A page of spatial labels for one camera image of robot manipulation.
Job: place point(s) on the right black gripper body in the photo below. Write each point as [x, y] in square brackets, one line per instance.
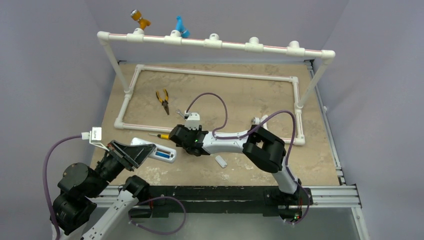
[175, 134]

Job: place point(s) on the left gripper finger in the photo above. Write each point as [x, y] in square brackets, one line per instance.
[115, 145]
[135, 158]

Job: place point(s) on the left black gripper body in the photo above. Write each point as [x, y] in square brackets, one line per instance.
[110, 165]

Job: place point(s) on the blue battery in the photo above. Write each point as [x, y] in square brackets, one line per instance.
[162, 155]

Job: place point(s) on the white battery compartment cover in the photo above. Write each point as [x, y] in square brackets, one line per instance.
[221, 161]

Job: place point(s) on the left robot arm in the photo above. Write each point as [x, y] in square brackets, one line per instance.
[71, 209]

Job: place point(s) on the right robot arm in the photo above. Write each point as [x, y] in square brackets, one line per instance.
[263, 148]

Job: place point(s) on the silver wrench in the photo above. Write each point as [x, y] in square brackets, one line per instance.
[181, 113]

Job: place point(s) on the white plastic faucet tap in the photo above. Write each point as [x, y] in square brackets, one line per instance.
[258, 120]

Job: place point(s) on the blue faucet nozzle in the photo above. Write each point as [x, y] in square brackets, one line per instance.
[180, 27]

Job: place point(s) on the orange faucet nozzle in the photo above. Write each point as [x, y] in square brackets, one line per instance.
[137, 16]

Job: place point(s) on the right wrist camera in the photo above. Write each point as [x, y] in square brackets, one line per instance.
[192, 120]

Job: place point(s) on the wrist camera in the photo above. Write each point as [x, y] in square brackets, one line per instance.
[192, 120]
[94, 137]

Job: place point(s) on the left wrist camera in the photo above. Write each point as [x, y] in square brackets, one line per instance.
[94, 137]

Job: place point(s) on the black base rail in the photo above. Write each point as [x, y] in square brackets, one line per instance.
[265, 200]

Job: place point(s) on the yellow handled pliers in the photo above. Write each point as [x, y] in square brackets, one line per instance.
[164, 101]

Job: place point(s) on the white PVC pipe frame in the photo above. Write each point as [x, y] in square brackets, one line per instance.
[213, 42]

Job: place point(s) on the aluminium table frame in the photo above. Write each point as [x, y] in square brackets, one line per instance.
[340, 196]

